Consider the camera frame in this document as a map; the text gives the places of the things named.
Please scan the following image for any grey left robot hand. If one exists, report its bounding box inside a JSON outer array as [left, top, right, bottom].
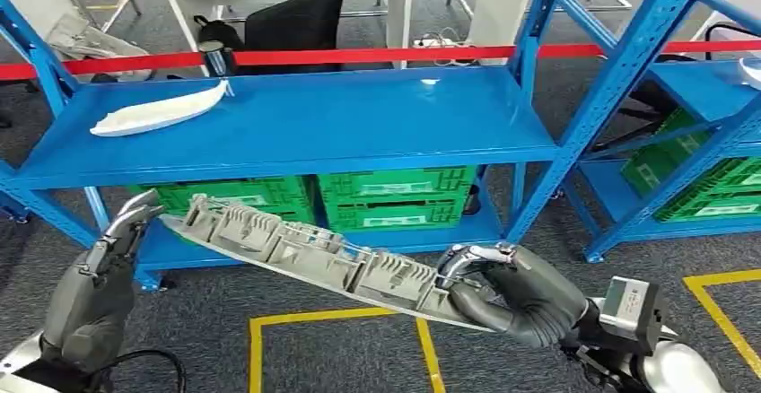
[[39, 188, 166, 373]]

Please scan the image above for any yellow floor tape outline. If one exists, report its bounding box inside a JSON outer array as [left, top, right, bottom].
[[248, 307, 448, 393], [682, 268, 761, 380]]

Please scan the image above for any black office chair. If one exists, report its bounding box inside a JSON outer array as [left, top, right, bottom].
[[193, 0, 351, 76]]

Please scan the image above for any blue metal shelf rack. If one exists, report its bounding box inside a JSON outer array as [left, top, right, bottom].
[[561, 0, 761, 264], [0, 0, 712, 293]]

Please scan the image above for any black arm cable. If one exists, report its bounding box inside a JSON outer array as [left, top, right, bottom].
[[109, 349, 188, 393]]

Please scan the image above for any curved white plastic part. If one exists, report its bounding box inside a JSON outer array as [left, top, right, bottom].
[[739, 57, 761, 92]]

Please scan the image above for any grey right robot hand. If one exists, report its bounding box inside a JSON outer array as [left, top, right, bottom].
[[436, 242, 590, 350]]

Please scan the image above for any grey crumpled sheet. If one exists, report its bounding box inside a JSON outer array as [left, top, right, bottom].
[[44, 13, 151, 65]]

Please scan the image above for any small black cylinder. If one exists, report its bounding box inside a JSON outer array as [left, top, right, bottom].
[[463, 185, 482, 217]]

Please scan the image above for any red barrier belt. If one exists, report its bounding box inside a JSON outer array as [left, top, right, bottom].
[[0, 40, 761, 83]]

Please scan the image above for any long white plastic trim part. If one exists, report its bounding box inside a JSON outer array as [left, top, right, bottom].
[[90, 79, 231, 138]]

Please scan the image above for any black barrier stanchion post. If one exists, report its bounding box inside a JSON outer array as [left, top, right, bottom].
[[197, 40, 237, 78]]

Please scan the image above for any green plastic crate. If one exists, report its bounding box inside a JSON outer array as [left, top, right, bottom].
[[621, 108, 761, 199], [127, 176, 316, 218], [318, 166, 478, 205], [325, 196, 471, 234], [267, 205, 319, 229], [653, 185, 761, 223]]

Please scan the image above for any white power strip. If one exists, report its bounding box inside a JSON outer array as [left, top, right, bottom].
[[412, 32, 462, 51]]

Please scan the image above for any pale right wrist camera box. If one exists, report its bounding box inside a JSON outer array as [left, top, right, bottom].
[[597, 275, 669, 356]]

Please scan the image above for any grey plastic wheel hubcap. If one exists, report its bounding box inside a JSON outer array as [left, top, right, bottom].
[[159, 194, 512, 335]]

